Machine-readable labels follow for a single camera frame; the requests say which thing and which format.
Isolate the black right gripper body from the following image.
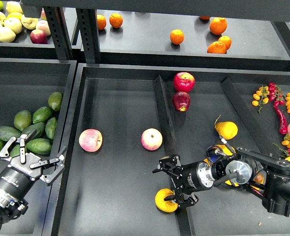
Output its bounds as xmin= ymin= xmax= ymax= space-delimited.
xmin=173 ymin=161 xmax=214 ymax=195

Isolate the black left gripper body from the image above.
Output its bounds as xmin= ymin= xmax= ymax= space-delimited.
xmin=0 ymin=153 xmax=42 ymax=204

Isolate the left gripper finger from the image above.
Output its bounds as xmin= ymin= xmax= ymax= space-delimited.
xmin=29 ymin=146 xmax=67 ymax=186
xmin=0 ymin=128 xmax=37 ymax=165

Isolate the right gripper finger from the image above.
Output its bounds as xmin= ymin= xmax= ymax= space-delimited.
xmin=152 ymin=154 xmax=183 ymax=180
xmin=163 ymin=191 xmax=199 ymax=209

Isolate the yellow pear with brown spot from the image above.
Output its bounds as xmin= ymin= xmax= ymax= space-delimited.
xmin=155 ymin=188 xmax=178 ymax=213

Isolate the dark green avocado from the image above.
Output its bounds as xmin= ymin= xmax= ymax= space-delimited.
xmin=26 ymin=138 xmax=52 ymax=155

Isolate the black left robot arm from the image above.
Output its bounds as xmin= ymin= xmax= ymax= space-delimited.
xmin=0 ymin=129 xmax=67 ymax=230

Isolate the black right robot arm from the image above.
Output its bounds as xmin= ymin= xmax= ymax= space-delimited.
xmin=153 ymin=137 xmax=290 ymax=217

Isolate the yellow pear under arm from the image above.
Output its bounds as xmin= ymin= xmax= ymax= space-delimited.
xmin=225 ymin=180 xmax=239 ymax=187

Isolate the green avocado bottom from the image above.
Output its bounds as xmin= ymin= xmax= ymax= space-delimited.
xmin=10 ymin=145 xmax=20 ymax=157

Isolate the dark avocado far left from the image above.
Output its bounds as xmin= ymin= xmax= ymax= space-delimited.
xmin=0 ymin=126 xmax=21 ymax=142

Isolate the dark avocado centre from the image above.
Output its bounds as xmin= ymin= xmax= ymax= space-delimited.
xmin=21 ymin=122 xmax=45 ymax=140

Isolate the yellow pear left of pile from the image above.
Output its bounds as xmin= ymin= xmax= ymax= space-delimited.
xmin=204 ymin=144 xmax=233 ymax=165

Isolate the yellow pear of pile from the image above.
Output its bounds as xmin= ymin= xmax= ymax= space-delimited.
xmin=253 ymin=172 xmax=264 ymax=184
xmin=204 ymin=144 xmax=233 ymax=165

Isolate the green avocado round left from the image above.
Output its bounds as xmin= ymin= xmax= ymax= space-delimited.
xmin=14 ymin=110 xmax=32 ymax=131

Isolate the green avocado right upright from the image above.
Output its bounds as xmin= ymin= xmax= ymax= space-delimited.
xmin=45 ymin=117 xmax=58 ymax=140

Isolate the green avocado upper middle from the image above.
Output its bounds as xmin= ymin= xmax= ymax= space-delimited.
xmin=32 ymin=106 xmax=53 ymax=124

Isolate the yellow pear with stem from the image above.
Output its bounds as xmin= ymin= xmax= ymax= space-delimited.
xmin=214 ymin=115 xmax=238 ymax=140

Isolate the yellow pear right of pile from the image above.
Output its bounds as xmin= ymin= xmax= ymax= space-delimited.
xmin=253 ymin=172 xmax=264 ymax=184

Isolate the green avocado top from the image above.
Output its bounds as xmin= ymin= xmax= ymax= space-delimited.
xmin=48 ymin=91 xmax=63 ymax=111

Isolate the pink apple centre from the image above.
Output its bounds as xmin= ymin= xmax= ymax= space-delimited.
xmin=141 ymin=128 xmax=163 ymax=151

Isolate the pink apple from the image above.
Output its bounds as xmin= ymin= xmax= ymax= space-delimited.
xmin=141 ymin=128 xmax=163 ymax=151
xmin=79 ymin=129 xmax=103 ymax=152

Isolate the pink apple left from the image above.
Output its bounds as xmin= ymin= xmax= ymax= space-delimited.
xmin=79 ymin=129 xmax=103 ymax=152

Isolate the black centre divided tray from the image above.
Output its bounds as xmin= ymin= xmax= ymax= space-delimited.
xmin=53 ymin=64 xmax=290 ymax=236

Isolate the dark red apple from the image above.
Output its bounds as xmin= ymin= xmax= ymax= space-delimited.
xmin=172 ymin=91 xmax=191 ymax=112

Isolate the black left tray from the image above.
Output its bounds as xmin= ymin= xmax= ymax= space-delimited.
xmin=0 ymin=58 xmax=77 ymax=236

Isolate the bright red apple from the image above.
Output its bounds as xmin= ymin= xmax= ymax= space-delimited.
xmin=173 ymin=72 xmax=195 ymax=93

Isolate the red chili pepper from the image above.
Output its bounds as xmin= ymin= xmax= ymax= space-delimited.
xmin=273 ymin=106 xmax=288 ymax=135

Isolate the orange cherry tomato vine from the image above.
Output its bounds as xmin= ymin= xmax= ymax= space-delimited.
xmin=252 ymin=86 xmax=270 ymax=114

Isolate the red cherry tomato vine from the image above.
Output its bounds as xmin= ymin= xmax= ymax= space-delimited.
xmin=268 ymin=83 xmax=285 ymax=107

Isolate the yellow apple front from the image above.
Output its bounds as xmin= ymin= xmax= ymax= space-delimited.
xmin=0 ymin=27 xmax=16 ymax=43

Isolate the red apple on shelf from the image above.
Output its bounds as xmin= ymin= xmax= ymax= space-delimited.
xmin=30 ymin=29 xmax=48 ymax=44

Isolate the orange front right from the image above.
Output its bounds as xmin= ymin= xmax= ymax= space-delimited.
xmin=207 ymin=41 xmax=227 ymax=54

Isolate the yellow apple middle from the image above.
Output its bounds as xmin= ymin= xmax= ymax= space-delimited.
xmin=4 ymin=18 xmax=22 ymax=34

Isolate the yellow apple with stem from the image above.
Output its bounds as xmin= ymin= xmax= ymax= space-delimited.
xmin=21 ymin=15 xmax=38 ymax=30

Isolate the pale peach apple shelf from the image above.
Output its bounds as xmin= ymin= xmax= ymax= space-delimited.
xmin=36 ymin=20 xmax=51 ymax=36

